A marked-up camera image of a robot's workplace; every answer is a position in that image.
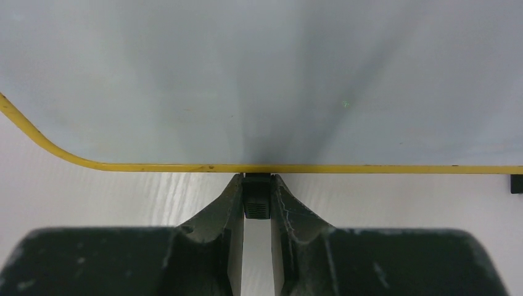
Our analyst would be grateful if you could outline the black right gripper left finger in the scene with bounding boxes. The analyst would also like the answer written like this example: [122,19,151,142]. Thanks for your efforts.
[1,174,244,295]

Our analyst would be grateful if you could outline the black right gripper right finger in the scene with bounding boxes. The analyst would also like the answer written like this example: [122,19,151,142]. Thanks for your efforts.
[270,175,508,295]

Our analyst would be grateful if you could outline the yellow framed whiteboard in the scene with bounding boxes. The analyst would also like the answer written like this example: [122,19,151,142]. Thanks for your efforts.
[1,1,522,175]

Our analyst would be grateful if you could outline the black whiteboard right foot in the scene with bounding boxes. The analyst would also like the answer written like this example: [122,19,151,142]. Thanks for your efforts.
[510,175,523,194]

